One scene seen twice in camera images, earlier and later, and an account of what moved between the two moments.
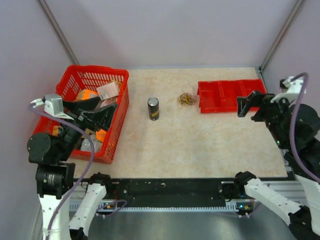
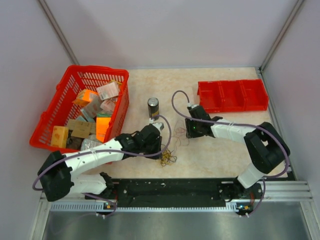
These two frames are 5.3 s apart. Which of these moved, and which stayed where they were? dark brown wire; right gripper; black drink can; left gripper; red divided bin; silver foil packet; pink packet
Moved: left gripper; right gripper; dark brown wire
Stayed: pink packet; red divided bin; black drink can; silver foil packet
